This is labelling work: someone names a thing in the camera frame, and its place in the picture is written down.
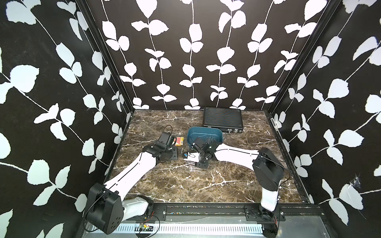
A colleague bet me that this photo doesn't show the teal plastic storage box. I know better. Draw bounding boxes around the teal plastic storage box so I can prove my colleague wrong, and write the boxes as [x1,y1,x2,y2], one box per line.
[187,127,223,148]

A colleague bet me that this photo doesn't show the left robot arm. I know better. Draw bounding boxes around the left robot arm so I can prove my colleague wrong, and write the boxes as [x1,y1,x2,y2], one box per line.
[82,145,178,235]

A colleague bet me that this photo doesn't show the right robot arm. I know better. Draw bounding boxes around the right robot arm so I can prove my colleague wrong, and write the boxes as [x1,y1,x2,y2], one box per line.
[184,138,286,221]

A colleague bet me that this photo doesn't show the small card box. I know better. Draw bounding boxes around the small card box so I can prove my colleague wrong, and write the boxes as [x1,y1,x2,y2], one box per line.
[175,137,184,146]

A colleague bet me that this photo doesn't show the white perforated strip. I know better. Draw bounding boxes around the white perforated strip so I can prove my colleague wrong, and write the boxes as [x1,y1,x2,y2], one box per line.
[112,224,264,236]

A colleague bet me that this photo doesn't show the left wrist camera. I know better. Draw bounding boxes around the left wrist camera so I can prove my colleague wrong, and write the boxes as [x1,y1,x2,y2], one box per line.
[157,132,176,149]

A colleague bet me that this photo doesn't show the black front mounting rail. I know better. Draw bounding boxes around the black front mounting rail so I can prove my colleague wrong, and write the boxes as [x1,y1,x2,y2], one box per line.
[86,203,325,222]

